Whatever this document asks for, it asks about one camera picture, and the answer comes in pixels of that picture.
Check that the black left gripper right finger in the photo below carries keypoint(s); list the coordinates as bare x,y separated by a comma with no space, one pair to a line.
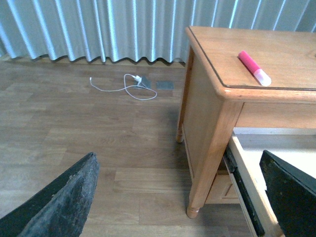
292,196

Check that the grey pleated curtain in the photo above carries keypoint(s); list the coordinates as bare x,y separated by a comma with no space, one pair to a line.
135,29

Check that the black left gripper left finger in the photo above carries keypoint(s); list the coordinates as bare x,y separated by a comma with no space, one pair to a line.
61,208

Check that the wooden nightstand cabinet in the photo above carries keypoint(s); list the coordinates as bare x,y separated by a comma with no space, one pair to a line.
220,93

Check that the grey floor socket box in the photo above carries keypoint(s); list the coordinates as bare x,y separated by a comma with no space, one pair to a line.
145,83

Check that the grey floor cover plate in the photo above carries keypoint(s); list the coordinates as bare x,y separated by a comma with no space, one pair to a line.
165,85

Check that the wooden drawer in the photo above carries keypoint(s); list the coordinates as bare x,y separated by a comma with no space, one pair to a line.
222,190
242,157

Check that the pink highlighter marker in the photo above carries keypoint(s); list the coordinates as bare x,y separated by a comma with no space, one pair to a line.
262,78

